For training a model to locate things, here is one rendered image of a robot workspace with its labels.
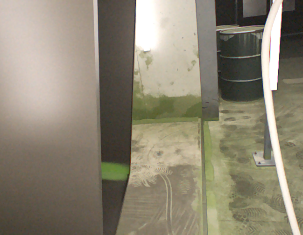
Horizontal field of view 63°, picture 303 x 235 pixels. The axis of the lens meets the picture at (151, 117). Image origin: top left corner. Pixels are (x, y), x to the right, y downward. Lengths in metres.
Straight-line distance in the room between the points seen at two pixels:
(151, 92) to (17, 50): 2.34
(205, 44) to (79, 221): 2.22
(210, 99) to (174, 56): 0.61
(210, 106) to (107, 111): 1.80
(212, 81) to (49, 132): 2.30
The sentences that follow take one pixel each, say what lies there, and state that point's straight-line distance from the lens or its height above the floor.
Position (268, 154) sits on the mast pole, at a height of 0.07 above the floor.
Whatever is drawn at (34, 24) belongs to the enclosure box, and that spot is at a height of 1.24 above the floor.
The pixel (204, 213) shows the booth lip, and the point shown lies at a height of 0.04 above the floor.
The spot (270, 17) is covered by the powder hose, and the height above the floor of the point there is 1.18.
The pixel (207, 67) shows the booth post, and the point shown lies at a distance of 2.68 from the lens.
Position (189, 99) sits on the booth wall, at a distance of 2.78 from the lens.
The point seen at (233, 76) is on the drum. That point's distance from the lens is 3.27.
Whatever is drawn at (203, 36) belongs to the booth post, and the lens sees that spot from 2.63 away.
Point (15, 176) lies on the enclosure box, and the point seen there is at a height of 0.91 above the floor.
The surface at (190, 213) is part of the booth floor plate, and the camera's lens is 1.67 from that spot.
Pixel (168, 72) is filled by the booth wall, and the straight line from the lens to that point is 2.71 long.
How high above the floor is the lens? 1.23
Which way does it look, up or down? 23 degrees down
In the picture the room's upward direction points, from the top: 9 degrees counter-clockwise
